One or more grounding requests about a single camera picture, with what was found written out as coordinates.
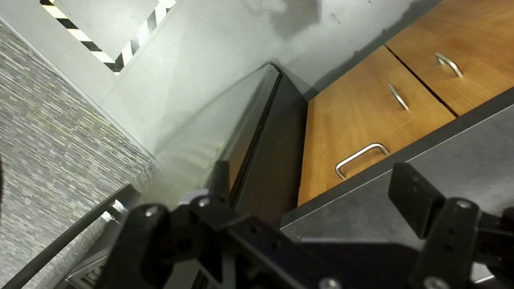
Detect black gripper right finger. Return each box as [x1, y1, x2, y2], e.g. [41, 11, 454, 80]
[388, 162, 445, 239]

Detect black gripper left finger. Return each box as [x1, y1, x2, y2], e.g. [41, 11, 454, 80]
[212, 160, 229, 202]

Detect wooden lower cabinet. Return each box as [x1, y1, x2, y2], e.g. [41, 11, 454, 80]
[297, 0, 514, 205]

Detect metal drawer handle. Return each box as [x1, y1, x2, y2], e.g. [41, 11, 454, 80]
[334, 141, 390, 180]

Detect metal cabinet door handle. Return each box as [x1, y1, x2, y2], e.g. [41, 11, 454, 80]
[388, 83, 409, 111]

